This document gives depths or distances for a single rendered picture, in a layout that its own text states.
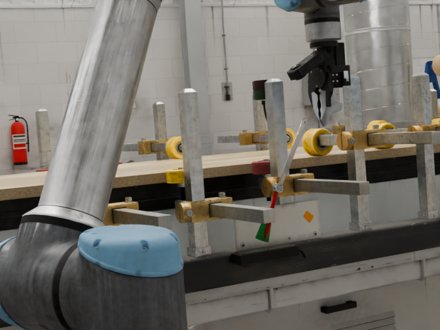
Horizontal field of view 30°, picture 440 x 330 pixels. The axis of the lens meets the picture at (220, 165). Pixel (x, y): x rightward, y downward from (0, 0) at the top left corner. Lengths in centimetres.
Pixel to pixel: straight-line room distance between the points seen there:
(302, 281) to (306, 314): 33
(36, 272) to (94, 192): 16
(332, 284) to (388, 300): 47
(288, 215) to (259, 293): 21
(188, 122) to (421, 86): 75
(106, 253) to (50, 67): 813
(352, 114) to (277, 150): 26
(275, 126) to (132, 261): 101
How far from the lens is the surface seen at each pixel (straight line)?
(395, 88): 604
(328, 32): 208
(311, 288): 222
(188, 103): 198
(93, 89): 140
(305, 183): 208
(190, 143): 197
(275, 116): 210
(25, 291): 130
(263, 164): 221
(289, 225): 212
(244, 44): 1011
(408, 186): 266
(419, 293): 277
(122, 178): 212
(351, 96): 224
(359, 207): 226
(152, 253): 116
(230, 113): 995
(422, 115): 241
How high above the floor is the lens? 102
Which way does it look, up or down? 3 degrees down
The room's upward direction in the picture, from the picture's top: 4 degrees counter-clockwise
